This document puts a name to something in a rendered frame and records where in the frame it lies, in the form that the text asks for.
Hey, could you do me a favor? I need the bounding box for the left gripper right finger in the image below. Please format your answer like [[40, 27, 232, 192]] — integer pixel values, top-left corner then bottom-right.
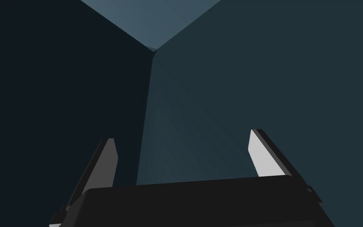
[[248, 128, 293, 178]]

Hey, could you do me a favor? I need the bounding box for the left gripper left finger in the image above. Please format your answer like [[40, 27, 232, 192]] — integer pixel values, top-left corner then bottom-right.
[[66, 138, 119, 209]]

